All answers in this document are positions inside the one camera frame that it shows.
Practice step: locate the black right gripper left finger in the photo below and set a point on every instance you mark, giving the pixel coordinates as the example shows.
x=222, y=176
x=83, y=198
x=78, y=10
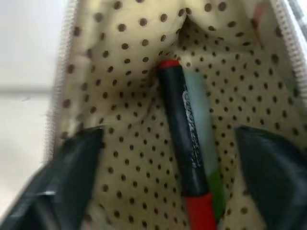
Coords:
x=60, y=177

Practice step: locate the black marker with red cap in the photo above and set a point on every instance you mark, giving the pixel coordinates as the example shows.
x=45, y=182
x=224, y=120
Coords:
x=182, y=129

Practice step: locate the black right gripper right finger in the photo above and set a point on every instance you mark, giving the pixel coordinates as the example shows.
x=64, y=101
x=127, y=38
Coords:
x=273, y=172

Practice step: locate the polka dot pencil pouch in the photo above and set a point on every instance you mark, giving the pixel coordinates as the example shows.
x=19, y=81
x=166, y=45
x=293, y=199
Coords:
x=134, y=100

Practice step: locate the white marker with green cap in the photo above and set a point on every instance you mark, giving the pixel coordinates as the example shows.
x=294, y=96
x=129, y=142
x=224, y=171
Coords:
x=204, y=124

